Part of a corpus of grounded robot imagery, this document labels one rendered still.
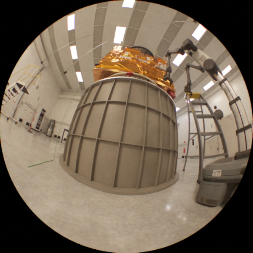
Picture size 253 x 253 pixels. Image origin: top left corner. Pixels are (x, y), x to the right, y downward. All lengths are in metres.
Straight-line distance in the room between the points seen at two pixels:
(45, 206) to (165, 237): 0.46
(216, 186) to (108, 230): 0.51
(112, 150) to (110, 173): 0.19
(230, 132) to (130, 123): 3.40
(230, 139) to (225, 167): 3.00
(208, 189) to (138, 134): 0.67
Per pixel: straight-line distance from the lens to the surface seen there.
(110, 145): 0.64
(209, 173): 0.54
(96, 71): 1.85
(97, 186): 0.64
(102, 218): 0.43
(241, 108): 0.75
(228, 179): 0.53
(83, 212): 0.44
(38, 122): 7.76
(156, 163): 0.76
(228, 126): 3.58
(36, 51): 8.32
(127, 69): 1.78
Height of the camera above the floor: 0.33
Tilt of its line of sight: 19 degrees up
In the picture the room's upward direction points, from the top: 9 degrees clockwise
